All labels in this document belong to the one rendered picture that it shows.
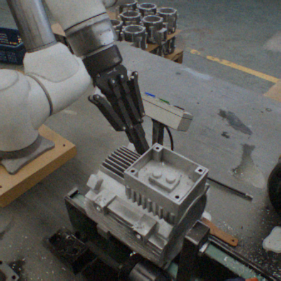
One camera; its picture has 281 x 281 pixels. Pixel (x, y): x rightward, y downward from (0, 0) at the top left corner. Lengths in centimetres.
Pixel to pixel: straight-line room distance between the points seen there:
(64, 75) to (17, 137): 24
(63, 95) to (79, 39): 46
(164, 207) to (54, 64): 63
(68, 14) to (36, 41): 46
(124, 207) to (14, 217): 45
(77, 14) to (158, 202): 36
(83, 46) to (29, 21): 46
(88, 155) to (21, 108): 30
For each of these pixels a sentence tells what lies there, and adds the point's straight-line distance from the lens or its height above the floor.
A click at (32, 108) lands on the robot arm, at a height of 102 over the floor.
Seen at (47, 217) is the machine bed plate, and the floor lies 80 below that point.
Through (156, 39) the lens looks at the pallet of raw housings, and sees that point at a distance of 290.
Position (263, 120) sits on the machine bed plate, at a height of 80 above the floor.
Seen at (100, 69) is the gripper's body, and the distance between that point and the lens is 60.
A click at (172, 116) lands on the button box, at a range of 82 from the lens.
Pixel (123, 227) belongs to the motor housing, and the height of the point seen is 103.
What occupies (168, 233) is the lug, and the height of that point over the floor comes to 108.
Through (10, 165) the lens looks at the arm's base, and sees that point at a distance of 104.
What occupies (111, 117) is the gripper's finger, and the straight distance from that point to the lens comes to 62.
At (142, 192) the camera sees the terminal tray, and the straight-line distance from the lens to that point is 57.
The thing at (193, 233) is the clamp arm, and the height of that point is 125.
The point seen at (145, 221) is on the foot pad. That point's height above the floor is 108.
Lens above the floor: 156
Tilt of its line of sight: 42 degrees down
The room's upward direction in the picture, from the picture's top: straight up
